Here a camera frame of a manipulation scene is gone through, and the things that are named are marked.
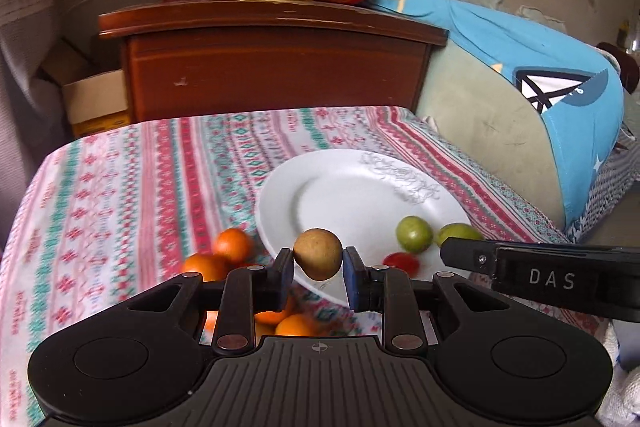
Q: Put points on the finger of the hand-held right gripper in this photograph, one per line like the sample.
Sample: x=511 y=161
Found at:
x=465 y=255

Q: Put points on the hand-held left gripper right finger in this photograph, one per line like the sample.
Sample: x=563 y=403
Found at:
x=352 y=279

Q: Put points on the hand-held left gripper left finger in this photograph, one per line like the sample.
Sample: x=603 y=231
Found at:
x=286 y=277

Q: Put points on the green round fruit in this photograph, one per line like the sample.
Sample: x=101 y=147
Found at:
x=414 y=234
x=457 y=234

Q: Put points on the small brown round fruit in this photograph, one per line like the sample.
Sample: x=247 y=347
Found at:
x=318 y=253

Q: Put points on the red cherry tomato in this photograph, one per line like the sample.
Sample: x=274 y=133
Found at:
x=400 y=261

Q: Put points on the white plate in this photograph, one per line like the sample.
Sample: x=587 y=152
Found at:
x=325 y=197

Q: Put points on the blue white patterned quilt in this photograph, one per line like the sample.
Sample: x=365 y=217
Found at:
x=610 y=187

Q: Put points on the pale green sofa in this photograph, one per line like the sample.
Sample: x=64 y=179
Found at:
x=475 y=117

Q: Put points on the red green patterned tablecloth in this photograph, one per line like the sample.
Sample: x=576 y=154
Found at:
x=125 y=207

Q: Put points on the dark wooden nightstand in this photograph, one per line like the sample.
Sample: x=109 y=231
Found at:
x=275 y=67

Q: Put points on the dark brown round object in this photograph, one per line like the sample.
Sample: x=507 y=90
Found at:
x=625 y=67

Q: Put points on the open white cardboard box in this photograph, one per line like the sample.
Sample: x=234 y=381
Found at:
x=95 y=99

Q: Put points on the brown cardboard box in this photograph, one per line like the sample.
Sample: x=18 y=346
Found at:
x=65 y=62

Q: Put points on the grey cloth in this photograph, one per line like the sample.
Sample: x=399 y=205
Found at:
x=20 y=107

